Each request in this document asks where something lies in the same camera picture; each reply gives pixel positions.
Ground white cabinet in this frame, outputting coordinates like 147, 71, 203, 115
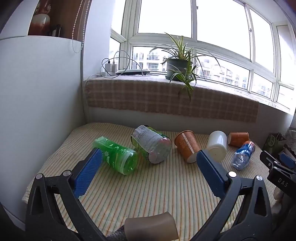
0, 0, 91, 224

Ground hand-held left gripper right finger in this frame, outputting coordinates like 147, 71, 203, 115
191, 150, 280, 241

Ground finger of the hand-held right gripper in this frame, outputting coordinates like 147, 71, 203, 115
259, 151, 296, 181
279, 152, 296, 169

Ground white charger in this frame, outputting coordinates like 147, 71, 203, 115
100, 64, 116, 77

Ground large orange paper cup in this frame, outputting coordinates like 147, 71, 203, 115
174, 130, 201, 164

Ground potted spider plant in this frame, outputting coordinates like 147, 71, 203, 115
149, 32, 220, 102

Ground green plastic bottle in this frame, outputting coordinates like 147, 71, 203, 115
92, 136, 139, 175

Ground white window frame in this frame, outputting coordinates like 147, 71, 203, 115
110, 0, 296, 114

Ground dark small bottles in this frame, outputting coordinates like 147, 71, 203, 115
51, 24, 62, 37

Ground orange and white vase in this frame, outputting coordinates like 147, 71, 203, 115
28, 0, 52, 37

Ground large clear labelled jar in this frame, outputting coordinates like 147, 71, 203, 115
131, 125, 173, 164

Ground green cardboard box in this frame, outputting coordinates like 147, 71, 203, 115
261, 133, 287, 156

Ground small orange paper cup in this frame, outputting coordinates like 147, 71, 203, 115
228, 132, 250, 148

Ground dark flat tablet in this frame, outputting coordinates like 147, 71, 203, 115
116, 69, 151, 76

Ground beaded blind cord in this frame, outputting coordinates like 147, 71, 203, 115
70, 0, 90, 53

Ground patterned cloth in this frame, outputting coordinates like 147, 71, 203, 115
283, 120, 296, 152

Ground beige cylindrical object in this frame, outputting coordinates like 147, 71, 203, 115
125, 212, 179, 241

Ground checked brown cloth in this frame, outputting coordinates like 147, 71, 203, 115
84, 75, 259, 123

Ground striped yellow cloth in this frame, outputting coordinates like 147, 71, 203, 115
22, 122, 278, 241

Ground crushed bottle with blue label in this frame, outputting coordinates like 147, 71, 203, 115
232, 140, 256, 170

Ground person's right hand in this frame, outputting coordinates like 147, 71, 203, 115
273, 187, 285, 202

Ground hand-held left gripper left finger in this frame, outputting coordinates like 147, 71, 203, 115
25, 148, 108, 241

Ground white cup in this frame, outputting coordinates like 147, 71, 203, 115
206, 131, 228, 163

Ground white cable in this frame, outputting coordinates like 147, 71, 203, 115
83, 73, 102, 124

